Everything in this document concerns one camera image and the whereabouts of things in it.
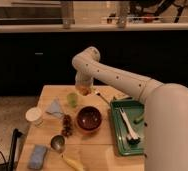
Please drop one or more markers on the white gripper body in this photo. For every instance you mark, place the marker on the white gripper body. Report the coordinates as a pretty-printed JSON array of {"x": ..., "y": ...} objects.
[{"x": 83, "y": 80}]

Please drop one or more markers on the small orange apple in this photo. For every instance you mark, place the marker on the small orange apple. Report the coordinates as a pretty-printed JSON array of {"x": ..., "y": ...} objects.
[{"x": 83, "y": 90}]

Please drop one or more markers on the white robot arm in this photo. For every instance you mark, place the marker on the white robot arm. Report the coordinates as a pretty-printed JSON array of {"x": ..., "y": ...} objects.
[{"x": 165, "y": 109}]

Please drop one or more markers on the green plastic cup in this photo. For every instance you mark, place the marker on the green plastic cup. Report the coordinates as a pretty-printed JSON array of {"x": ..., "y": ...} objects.
[{"x": 72, "y": 99}]

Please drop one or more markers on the white paper cup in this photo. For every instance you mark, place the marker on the white paper cup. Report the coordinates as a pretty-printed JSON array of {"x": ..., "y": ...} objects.
[{"x": 34, "y": 116}]

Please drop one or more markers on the metal measuring cup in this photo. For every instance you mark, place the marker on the metal measuring cup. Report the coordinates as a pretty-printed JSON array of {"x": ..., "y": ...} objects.
[{"x": 58, "y": 143}]

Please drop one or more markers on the black spoon utensil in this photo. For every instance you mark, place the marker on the black spoon utensil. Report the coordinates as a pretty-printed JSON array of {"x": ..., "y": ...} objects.
[{"x": 99, "y": 95}]

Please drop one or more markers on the dark red bowl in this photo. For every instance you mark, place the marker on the dark red bowl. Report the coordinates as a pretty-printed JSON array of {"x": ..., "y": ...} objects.
[{"x": 89, "y": 118}]

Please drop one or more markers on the light blue cloth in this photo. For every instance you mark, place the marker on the light blue cloth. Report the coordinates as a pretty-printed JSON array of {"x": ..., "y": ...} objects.
[{"x": 55, "y": 109}]

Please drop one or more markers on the bunch of dark grapes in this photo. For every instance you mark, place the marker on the bunch of dark grapes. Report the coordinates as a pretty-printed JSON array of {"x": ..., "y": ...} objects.
[{"x": 67, "y": 126}]

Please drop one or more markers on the green plastic tray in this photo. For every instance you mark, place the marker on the green plastic tray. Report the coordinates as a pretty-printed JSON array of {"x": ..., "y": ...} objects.
[{"x": 133, "y": 109}]

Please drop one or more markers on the green pepper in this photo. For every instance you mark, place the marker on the green pepper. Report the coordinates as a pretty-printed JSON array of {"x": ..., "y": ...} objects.
[{"x": 139, "y": 119}]

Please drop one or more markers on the white dish brush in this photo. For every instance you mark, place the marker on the white dish brush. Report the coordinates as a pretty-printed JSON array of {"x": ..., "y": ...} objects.
[{"x": 131, "y": 136}]

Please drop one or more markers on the black metal stand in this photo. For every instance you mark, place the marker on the black metal stand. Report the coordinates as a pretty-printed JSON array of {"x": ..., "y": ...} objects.
[{"x": 15, "y": 137}]

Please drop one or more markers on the yellow corn cob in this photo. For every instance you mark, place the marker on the yellow corn cob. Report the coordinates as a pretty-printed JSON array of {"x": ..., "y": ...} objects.
[{"x": 77, "y": 166}]

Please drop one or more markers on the blue sponge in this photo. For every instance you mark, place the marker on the blue sponge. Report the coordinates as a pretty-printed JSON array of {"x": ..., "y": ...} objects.
[{"x": 37, "y": 156}]

